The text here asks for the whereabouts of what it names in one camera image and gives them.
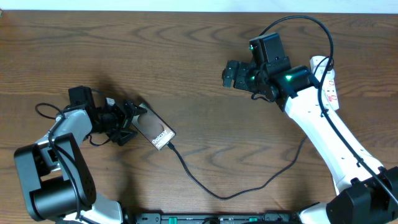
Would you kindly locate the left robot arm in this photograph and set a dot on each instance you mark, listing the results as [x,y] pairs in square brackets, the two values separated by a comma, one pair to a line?
[55,180]

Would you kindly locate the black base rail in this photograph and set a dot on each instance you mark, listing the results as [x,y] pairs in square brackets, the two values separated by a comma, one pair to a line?
[156,218]

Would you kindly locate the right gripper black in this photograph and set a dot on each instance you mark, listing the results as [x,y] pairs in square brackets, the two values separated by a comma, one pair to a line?
[242,68]

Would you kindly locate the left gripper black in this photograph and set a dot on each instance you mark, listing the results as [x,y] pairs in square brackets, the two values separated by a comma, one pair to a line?
[123,118]

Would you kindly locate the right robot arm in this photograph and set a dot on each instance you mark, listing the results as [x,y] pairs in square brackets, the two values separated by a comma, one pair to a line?
[296,90]

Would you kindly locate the white power strip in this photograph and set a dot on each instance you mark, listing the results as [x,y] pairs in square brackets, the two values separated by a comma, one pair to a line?
[318,65]

